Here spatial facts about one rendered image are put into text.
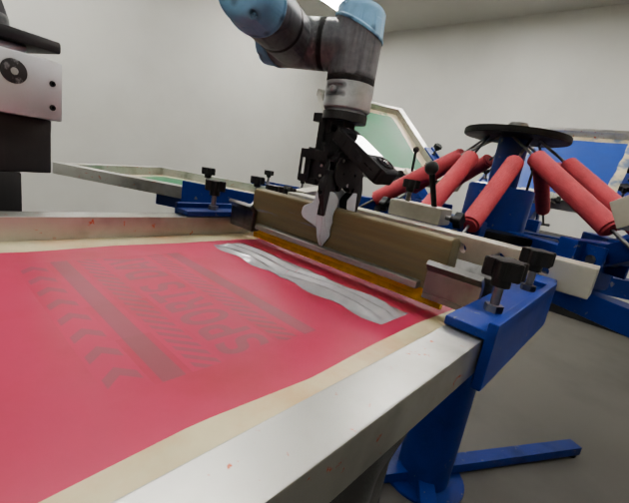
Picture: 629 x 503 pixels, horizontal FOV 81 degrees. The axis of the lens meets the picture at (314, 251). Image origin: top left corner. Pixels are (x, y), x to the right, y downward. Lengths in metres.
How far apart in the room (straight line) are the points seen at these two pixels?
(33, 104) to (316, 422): 0.66
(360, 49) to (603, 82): 4.28
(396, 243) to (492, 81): 4.57
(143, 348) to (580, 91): 4.69
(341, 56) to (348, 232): 0.26
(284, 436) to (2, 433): 0.16
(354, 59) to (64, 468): 0.55
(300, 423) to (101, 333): 0.21
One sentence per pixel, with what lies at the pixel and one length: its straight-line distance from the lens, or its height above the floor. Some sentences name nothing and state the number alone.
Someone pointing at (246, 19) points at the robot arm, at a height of 1.27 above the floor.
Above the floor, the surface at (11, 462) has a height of 0.96.
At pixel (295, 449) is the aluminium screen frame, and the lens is 0.20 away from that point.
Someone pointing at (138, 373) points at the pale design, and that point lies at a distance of 0.32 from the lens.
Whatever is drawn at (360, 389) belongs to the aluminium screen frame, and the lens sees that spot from 0.26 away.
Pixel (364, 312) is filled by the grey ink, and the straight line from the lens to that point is 0.47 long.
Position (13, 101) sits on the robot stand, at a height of 1.14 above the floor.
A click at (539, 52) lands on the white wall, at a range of 5.01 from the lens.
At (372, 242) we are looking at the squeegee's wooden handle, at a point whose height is 1.03.
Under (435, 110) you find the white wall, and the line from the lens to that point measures 5.22.
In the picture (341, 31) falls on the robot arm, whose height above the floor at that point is 1.31.
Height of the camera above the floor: 1.13
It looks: 13 degrees down
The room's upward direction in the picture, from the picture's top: 10 degrees clockwise
